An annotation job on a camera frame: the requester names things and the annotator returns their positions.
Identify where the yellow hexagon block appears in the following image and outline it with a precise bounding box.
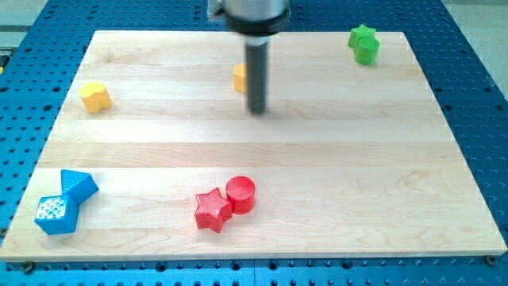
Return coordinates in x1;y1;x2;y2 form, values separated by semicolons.
233;63;247;94

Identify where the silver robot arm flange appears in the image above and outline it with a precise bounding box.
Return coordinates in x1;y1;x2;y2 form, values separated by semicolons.
207;0;291;46

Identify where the yellow heart block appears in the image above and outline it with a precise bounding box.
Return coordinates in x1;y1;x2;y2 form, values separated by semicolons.
79;82;112;114

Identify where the red cylinder block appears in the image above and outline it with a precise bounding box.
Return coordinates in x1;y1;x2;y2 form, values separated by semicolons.
225;176;256;215

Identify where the red star block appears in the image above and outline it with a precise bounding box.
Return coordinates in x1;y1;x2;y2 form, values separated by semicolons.
194;187;233;234

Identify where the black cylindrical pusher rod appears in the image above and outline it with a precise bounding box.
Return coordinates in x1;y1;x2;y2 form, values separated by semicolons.
245;43;267;114

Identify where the wooden board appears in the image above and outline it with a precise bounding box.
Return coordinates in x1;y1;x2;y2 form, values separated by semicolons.
1;30;506;261

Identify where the green cylinder block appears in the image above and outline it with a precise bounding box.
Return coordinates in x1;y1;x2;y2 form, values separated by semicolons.
355;37;380;65

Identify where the green star block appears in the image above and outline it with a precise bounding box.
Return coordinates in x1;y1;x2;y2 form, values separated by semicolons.
348;24;376;50

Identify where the blue triangle block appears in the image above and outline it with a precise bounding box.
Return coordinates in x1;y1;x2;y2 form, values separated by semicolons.
60;169;99;206

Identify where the blue cube block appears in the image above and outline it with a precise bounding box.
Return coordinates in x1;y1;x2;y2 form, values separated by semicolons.
34;195;79;235

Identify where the left board mounting screw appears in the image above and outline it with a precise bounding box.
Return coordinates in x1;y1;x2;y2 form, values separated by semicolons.
21;261;35;274

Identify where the board mounting screw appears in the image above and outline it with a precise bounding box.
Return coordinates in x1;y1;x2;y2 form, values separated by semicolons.
484;255;498;266
21;261;35;274

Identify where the right board mounting screw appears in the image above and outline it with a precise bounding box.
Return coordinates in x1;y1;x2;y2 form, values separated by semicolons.
484;255;498;266

